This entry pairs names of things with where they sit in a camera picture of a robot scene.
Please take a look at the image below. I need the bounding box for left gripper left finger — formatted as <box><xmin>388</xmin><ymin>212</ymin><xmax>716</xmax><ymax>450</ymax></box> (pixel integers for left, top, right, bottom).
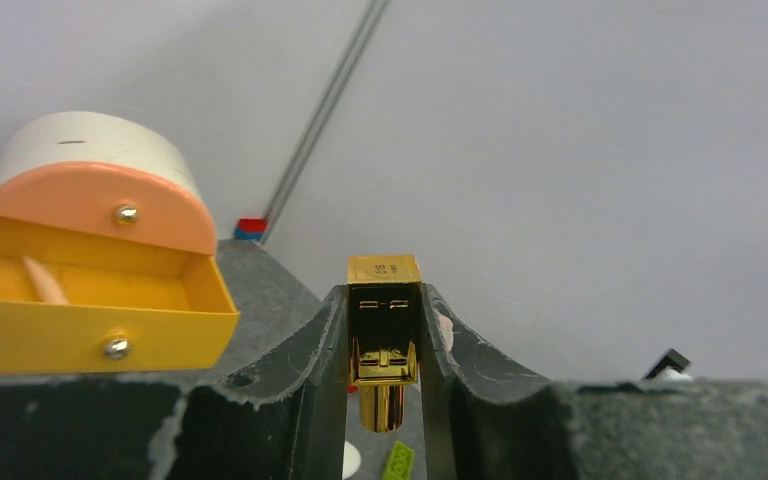
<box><xmin>185</xmin><ymin>285</ymin><xmax>349</xmax><ymax>479</ymax></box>

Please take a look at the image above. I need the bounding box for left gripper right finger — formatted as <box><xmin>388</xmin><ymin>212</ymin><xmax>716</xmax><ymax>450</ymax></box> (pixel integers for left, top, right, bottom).
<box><xmin>420</xmin><ymin>284</ymin><xmax>557</xmax><ymax>479</ymax></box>

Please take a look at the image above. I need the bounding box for small gold perfume bottle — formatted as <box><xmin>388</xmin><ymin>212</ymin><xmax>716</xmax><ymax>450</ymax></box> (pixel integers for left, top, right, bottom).
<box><xmin>347</xmin><ymin>255</ymin><xmax>422</xmax><ymax>433</ymax></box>

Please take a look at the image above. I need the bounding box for wooden handled makeup tool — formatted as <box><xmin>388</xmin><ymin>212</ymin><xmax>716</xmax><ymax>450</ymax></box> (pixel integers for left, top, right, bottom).
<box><xmin>22</xmin><ymin>256</ymin><xmax>69</xmax><ymax>305</ymax></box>

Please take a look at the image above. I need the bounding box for orange top drawer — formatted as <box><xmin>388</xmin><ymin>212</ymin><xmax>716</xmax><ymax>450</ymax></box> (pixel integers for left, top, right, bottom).
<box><xmin>0</xmin><ymin>161</ymin><xmax>217</xmax><ymax>255</ymax></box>

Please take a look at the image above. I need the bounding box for cream round drawer cabinet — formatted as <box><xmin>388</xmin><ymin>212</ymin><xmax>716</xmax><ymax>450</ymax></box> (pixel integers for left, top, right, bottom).
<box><xmin>0</xmin><ymin>111</ymin><xmax>200</xmax><ymax>266</ymax></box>

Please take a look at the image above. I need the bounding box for white gold oval case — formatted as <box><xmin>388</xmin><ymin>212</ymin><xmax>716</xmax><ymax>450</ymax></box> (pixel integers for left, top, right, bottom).
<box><xmin>342</xmin><ymin>441</ymin><xmax>362</xmax><ymax>480</ymax></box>

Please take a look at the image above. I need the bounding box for green lego brick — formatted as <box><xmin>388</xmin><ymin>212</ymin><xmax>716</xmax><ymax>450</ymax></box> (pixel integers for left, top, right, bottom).
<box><xmin>382</xmin><ymin>441</ymin><xmax>415</xmax><ymax>480</ymax></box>

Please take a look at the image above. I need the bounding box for yellow drawer metal knob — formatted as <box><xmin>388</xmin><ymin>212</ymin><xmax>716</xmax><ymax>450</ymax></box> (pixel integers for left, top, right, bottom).
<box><xmin>103</xmin><ymin>337</ymin><xmax>131</xmax><ymax>361</ymax></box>

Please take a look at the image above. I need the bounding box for red blue brick stack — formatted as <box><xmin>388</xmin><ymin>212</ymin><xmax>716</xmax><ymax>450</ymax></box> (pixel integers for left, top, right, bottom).
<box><xmin>234</xmin><ymin>218</ymin><xmax>268</xmax><ymax>241</ymax></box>

